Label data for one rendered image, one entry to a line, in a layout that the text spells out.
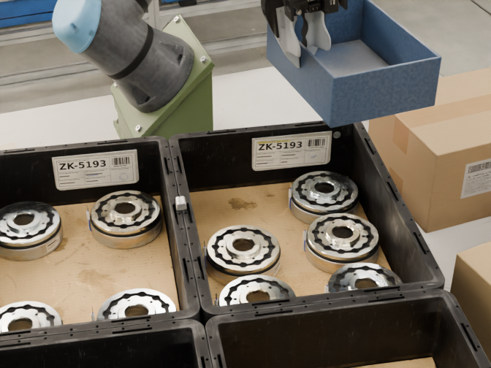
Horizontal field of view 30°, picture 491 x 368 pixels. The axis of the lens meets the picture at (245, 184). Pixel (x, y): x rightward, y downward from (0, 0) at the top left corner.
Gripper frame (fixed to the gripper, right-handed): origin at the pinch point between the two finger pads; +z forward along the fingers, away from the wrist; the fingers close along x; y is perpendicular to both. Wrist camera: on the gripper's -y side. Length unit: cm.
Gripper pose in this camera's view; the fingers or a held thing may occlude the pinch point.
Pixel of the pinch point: (299, 55)
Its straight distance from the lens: 118.3
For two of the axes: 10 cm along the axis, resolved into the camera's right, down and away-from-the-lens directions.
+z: 0.7, 8.0, 5.9
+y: 3.3, 5.4, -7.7
